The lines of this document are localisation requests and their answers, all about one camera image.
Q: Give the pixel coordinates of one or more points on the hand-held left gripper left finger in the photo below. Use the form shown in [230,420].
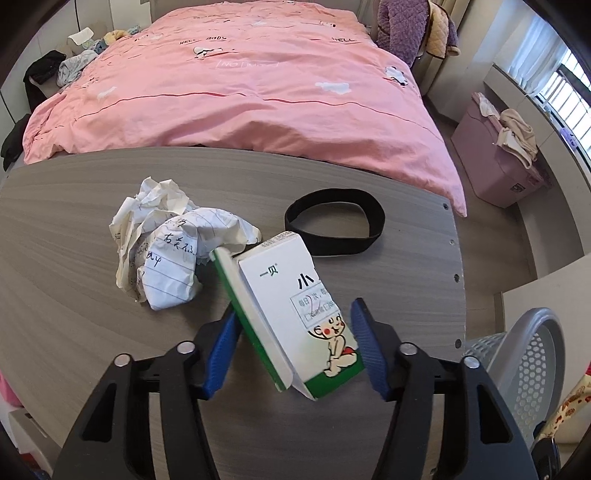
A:
[221,355]

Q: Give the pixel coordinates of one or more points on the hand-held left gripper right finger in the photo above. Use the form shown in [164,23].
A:
[369,350]

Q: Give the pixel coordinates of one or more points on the white green medicine box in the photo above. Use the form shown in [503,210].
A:
[286,295]

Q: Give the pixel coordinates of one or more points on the grey perforated plastic basket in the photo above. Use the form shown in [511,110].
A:
[521,332]

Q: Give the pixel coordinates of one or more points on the red patterned snack packet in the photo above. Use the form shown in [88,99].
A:
[570,401]

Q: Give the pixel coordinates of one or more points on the white lined crumpled paper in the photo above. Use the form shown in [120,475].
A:
[171,272]

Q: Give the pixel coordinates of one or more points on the black elastic headband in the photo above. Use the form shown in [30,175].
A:
[337,244]

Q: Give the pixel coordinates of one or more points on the cream crumpled paper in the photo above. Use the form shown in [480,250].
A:
[152,196]

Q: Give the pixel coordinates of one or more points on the pink storage box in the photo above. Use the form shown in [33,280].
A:
[485,157]

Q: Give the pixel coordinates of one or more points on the grey window bench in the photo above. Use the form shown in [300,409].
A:
[554,198]

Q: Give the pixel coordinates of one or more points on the bed with pink duvet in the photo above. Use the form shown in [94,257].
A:
[254,101]

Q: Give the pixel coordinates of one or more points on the beige cloth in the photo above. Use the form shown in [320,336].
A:
[519,136]

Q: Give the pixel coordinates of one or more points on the white cloth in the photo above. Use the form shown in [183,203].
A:
[487,106]

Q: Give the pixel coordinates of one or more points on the small purple item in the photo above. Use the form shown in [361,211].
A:
[569,137]

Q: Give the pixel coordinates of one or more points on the black garment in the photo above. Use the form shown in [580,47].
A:
[44,67]
[14,141]

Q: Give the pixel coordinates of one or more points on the grey white clothing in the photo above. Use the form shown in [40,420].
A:
[76,67]

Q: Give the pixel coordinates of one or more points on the clothes on rack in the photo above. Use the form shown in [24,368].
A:
[401,25]

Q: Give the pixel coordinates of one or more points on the yellow quilted garment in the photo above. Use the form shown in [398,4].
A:
[441,27]

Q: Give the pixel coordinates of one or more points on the yellow plush toy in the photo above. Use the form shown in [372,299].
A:
[114,36]

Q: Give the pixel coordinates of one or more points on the white sheer curtain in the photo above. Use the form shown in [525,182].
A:
[531,50]

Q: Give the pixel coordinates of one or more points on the white tissue box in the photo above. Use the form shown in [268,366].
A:
[81,37]

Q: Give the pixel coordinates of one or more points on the window with black frame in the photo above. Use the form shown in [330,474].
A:
[570,92]

